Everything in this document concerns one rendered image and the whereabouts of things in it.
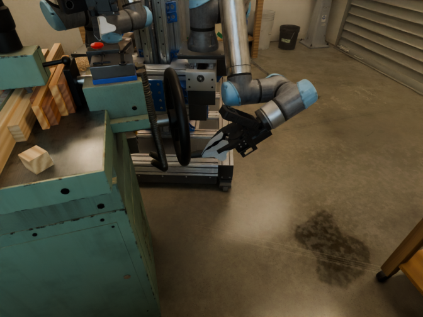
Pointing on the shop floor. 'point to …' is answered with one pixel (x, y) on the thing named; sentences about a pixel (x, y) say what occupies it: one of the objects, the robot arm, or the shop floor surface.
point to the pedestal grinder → (318, 26)
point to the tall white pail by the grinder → (267, 16)
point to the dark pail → (288, 36)
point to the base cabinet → (84, 263)
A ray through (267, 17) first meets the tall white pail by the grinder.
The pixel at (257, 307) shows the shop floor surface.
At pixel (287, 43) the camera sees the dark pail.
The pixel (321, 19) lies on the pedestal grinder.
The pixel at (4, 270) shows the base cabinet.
